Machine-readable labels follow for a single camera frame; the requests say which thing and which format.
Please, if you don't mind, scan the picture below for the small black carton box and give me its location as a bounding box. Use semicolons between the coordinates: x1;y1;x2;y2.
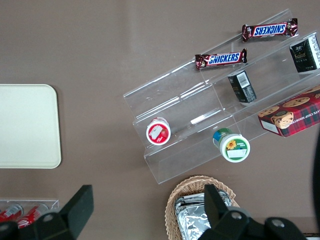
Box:
227;70;258;104

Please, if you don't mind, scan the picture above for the clear acrylic bottle rack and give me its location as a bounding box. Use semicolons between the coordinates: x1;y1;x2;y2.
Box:
0;198;60;226

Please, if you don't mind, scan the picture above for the black carton with white side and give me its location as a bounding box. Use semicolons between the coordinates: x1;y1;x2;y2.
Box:
289;34;320;74

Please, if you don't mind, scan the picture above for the Snickers chocolate bar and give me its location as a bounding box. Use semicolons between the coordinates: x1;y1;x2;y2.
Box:
241;17;299;43
194;48;248;71

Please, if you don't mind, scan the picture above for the green sunflower yogurt cup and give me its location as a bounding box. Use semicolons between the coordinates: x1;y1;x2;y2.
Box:
212;127;251;163

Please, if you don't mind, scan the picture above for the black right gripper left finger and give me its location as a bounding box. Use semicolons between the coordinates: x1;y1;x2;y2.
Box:
0;184;95;240

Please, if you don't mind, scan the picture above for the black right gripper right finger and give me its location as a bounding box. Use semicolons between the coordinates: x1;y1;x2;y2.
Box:
199;184;308;240

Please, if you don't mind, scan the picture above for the light wicker basket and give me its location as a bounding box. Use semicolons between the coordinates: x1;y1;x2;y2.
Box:
164;175;241;240

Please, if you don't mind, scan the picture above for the clear acrylic stepped stand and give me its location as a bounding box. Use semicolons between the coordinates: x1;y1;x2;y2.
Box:
122;8;320;185

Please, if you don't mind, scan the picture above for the red lid yogurt cup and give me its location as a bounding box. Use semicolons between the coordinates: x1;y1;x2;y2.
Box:
145;116;172;146

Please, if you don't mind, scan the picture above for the beige plastic tray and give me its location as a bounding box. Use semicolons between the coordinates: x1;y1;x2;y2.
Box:
0;84;62;170

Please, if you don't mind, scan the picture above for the foil wrapped pack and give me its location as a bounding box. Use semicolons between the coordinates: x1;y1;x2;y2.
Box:
174;197;235;240
174;191;232;208

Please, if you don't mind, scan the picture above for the red tartan cookie box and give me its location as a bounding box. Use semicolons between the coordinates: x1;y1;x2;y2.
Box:
257;84;320;138

